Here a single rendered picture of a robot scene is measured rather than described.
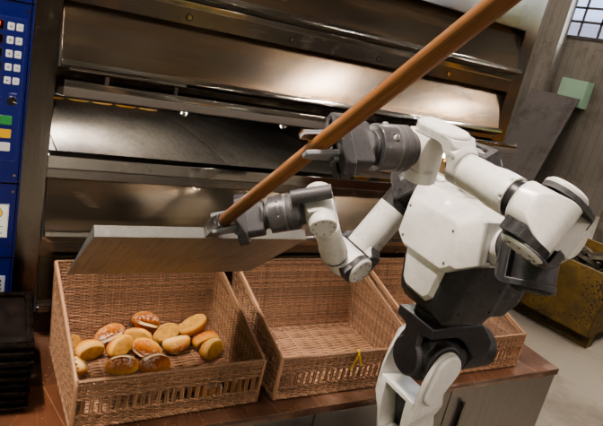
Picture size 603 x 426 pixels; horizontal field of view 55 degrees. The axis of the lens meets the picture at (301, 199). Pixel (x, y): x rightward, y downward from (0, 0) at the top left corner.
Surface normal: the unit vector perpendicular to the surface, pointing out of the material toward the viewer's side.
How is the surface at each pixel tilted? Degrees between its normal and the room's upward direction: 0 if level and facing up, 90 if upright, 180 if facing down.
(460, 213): 46
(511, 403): 90
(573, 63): 90
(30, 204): 90
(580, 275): 90
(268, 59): 70
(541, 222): 75
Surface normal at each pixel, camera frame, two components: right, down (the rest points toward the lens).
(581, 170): -0.87, -0.05
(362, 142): 0.38, -0.34
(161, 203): 0.51, 0.00
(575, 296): -0.75, 0.02
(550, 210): 0.00, 0.02
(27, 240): 0.47, 0.34
